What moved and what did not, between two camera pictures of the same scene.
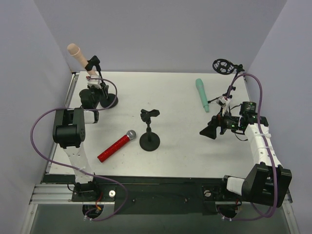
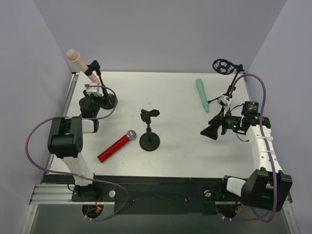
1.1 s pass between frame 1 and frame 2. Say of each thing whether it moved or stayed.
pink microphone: moved
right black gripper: stayed
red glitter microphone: stayed
